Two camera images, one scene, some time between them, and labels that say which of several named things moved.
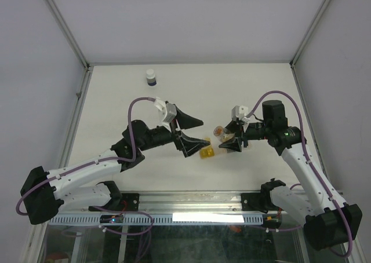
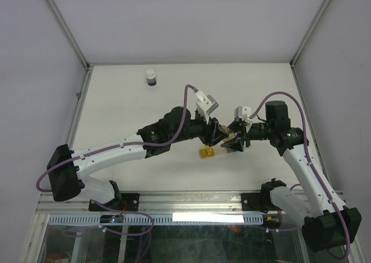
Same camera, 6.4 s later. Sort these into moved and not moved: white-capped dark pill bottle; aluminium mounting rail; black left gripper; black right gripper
Moved: black left gripper
Not moved: white-capped dark pill bottle; black right gripper; aluminium mounting rail
